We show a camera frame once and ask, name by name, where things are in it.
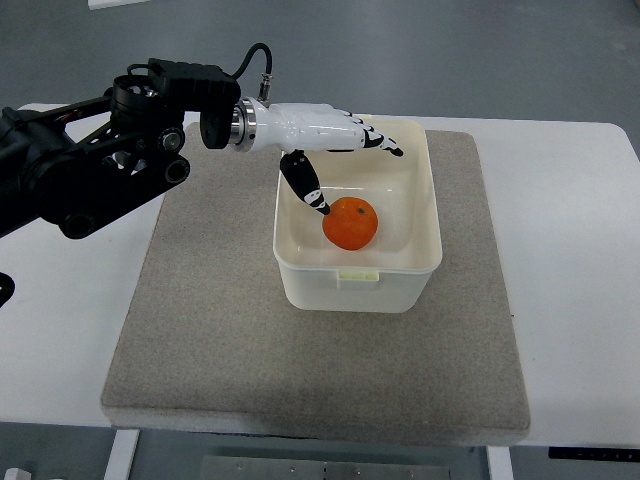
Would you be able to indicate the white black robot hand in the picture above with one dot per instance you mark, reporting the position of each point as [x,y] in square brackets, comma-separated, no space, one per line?
[299,128]

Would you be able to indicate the orange fruit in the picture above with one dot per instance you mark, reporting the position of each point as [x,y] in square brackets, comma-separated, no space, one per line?
[351,224]

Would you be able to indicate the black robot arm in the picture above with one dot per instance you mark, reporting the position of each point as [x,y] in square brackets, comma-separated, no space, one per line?
[83,166]

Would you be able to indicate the white plastic box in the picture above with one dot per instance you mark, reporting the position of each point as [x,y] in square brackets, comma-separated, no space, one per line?
[388,274]

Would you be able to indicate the grey felt mat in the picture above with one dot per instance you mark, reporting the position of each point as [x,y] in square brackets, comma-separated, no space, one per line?
[210,342]

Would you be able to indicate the white object top edge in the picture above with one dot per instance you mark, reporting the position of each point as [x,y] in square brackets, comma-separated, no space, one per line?
[103,4]

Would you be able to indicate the white table leg left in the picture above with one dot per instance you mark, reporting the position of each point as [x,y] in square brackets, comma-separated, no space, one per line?
[122,455]

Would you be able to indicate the white table leg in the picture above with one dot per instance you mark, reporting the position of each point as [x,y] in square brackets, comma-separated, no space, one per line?
[499,463]
[122,455]

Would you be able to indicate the white table leg right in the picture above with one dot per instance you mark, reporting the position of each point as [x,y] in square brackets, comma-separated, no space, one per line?
[499,463]

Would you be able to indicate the black table control panel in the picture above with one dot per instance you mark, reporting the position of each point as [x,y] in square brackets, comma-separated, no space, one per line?
[594,454]

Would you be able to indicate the white object bottom left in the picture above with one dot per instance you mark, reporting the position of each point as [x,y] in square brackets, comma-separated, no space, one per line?
[17,474]

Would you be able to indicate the grey metal base plate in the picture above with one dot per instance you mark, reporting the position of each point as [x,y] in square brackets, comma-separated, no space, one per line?
[225,467]

